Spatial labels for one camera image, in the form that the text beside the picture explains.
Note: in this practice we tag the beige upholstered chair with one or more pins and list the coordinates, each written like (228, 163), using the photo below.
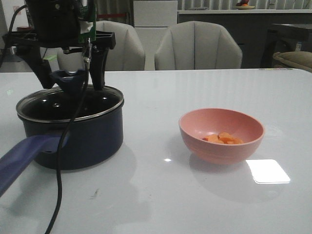
(196, 45)
(127, 55)

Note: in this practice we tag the left beige upholstered chair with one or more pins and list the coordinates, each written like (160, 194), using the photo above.
(127, 55)

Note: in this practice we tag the fruit plate on counter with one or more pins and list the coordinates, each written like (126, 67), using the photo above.
(244, 5)

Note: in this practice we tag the pink bowl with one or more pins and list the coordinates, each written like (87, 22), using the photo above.
(196, 124)

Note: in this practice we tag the beige cushion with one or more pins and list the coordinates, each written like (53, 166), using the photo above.
(296, 59)

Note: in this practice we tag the grey kitchen counter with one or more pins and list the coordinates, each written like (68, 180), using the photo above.
(249, 28)

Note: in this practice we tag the glass lid with blue knob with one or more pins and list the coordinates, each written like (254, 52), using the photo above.
(58, 104)

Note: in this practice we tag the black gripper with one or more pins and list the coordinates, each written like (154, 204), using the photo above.
(55, 25)

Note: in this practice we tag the green circuit board camera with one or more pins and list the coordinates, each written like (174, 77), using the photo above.
(87, 15)

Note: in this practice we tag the right beige upholstered chair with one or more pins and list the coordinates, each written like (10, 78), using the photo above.
(196, 45)

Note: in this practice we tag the dark side table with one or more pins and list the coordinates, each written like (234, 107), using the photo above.
(285, 38)

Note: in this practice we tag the dark blue saucepan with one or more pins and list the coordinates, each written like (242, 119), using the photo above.
(66, 146)

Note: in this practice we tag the orange ham slices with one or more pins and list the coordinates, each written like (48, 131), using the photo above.
(223, 138)

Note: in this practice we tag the red barrier belt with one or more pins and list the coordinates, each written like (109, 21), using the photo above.
(115, 15)

